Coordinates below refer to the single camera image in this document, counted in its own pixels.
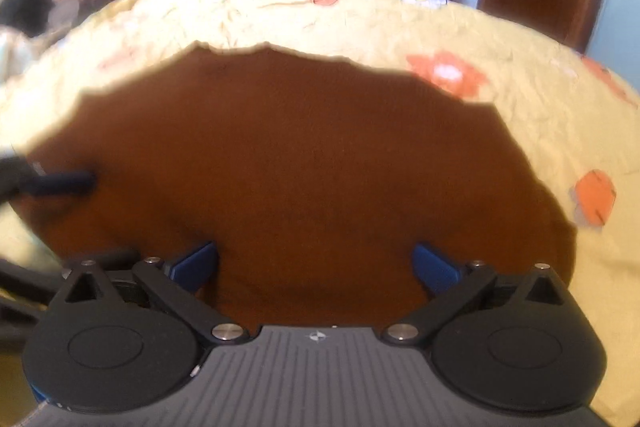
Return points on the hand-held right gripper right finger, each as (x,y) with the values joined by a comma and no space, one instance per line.
(436,271)

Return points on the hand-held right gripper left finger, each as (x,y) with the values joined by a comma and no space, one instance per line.
(196,268)

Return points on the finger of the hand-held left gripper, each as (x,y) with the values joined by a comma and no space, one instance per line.
(65,183)
(30,277)

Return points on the brown knit sweater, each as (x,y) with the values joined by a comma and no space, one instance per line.
(300,167)

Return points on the dark cloth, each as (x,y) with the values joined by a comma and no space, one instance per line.
(25,7)

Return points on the yellow printed bedsheet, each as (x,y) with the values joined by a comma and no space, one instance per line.
(350,22)

